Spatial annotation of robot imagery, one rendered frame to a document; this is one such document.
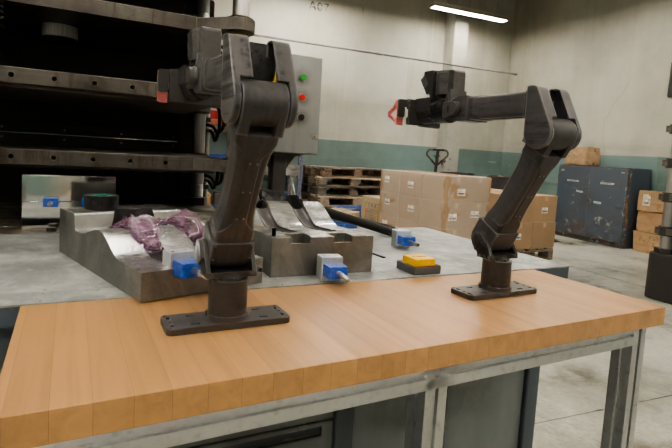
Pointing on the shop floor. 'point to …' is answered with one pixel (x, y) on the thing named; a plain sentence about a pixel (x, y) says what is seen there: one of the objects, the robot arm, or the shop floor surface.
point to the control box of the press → (310, 75)
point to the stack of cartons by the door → (647, 221)
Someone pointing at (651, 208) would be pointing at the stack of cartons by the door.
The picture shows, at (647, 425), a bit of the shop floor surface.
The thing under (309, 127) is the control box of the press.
